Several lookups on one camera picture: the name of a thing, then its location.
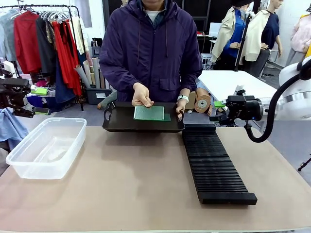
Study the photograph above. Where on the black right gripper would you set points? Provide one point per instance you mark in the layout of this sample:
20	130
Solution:
247	109

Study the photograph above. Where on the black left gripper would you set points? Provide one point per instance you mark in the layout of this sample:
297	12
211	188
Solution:
12	98

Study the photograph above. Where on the green PCB board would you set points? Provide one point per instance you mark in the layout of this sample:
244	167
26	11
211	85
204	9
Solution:
167	117
148	113

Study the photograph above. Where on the black serving tray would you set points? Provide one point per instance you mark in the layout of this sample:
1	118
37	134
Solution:
121	121

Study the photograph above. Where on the person's right forearm purple sleeve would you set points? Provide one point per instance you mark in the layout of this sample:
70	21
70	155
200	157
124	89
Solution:
116	72

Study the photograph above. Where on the person's left forearm purple sleeve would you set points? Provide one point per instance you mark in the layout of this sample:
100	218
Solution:
192	77

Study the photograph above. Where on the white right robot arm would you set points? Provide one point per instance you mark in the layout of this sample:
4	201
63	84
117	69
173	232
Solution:
294	97

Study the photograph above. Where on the person's left hand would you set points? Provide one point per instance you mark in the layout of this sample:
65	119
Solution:
181	106

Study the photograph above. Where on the person's right hand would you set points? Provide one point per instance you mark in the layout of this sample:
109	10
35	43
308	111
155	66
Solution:
142	95

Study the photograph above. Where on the blue fabric pile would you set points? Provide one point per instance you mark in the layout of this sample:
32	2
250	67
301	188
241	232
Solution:
39	101

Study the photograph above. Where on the brown cardboard spool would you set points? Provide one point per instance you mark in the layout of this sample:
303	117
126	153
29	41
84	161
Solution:
202	104

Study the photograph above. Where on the blue denim garment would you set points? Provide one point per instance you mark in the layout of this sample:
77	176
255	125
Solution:
63	89

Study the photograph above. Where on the brown cardboard box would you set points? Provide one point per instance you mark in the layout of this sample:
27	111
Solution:
190	102

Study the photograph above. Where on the white table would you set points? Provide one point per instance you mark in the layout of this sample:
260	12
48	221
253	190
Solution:
230	80

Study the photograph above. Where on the light blue cloth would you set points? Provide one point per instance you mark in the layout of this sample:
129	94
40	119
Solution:
12	128

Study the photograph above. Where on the white wristwatch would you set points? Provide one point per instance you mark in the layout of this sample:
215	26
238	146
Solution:
182	97

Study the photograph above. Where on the black jacket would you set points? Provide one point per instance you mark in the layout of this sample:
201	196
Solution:
46	55

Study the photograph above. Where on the clear plastic box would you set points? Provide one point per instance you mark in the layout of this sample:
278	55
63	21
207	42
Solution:
46	148

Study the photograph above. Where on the red dress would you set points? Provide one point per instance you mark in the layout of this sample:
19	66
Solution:
65	60

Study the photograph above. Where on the white plastic crate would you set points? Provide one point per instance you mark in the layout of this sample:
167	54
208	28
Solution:
206	61

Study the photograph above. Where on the black slotted PCB rack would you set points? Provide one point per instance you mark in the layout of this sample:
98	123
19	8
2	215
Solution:
213	165

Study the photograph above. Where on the grey storage bin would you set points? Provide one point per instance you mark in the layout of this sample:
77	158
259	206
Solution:
94	95

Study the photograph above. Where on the red shirt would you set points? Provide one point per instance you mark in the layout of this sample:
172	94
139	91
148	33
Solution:
26	43

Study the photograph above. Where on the black tripod pole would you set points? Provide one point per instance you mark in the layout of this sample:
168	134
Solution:
241	43

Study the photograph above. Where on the light grey shirt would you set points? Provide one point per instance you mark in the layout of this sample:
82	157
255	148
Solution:
7	36

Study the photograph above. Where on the cream hanging garment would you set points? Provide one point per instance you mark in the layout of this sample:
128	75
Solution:
77	36

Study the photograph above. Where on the black clothes rack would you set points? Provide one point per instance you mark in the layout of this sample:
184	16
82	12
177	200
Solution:
75	29

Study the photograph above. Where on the mannequin cream jacket blue shirt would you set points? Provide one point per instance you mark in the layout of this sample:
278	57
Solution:
230	31

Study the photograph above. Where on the person torso purple jacket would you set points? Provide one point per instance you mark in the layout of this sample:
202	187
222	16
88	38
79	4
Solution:
150	60

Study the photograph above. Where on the mannequin cream navy shirt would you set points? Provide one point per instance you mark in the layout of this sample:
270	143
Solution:
262	29

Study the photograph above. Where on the black tripod foot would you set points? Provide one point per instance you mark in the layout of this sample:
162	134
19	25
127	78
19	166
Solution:
305	165

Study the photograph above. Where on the mannequin pink sweater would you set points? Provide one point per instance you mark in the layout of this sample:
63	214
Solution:
301	38

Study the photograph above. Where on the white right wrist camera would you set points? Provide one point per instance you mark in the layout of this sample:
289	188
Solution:
239	88

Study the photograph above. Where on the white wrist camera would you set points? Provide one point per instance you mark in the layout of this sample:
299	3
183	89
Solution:
7	66
239	88

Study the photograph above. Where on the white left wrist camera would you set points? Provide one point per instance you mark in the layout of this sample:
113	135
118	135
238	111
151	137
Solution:
7	66

